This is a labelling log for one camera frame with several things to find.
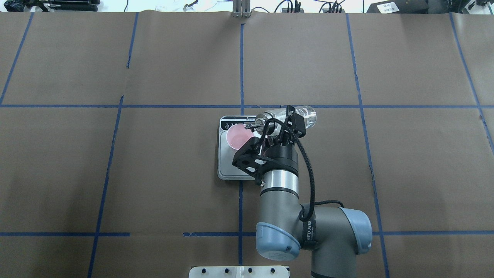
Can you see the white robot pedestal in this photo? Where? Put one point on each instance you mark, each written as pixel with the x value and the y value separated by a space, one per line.
pixel 272 271

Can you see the silver kitchen scale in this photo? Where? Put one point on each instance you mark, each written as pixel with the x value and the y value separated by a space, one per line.
pixel 226 171

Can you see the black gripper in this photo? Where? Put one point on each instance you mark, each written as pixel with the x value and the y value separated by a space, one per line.
pixel 284 155

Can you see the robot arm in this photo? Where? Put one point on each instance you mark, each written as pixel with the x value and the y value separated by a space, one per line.
pixel 290 220

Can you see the black box white label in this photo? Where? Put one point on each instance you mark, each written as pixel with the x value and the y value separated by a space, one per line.
pixel 399 7

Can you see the pink cup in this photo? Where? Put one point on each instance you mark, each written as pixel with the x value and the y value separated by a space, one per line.
pixel 237 135

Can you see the clear glass sauce bottle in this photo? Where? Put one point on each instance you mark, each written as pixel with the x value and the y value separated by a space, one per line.
pixel 274 118

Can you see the aluminium frame post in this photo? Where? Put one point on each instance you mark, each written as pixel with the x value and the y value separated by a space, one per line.
pixel 241 8

